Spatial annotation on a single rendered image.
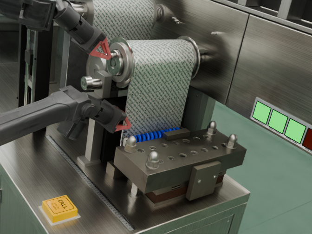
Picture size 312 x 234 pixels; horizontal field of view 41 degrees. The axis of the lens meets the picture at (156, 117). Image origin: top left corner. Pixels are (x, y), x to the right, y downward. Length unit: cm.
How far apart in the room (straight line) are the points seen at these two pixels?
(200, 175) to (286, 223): 181
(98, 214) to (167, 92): 43
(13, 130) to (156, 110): 54
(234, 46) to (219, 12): 12
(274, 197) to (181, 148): 199
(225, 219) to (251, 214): 154
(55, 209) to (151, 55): 50
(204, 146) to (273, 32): 40
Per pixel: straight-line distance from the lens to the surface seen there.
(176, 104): 135
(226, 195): 136
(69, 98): 103
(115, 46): 122
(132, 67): 117
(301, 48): 118
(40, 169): 132
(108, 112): 116
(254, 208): 300
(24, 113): 93
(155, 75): 124
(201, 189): 127
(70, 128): 112
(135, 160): 117
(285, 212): 309
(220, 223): 139
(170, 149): 125
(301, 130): 119
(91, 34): 113
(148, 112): 128
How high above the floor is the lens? 162
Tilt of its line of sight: 24 degrees down
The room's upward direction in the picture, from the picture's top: 11 degrees clockwise
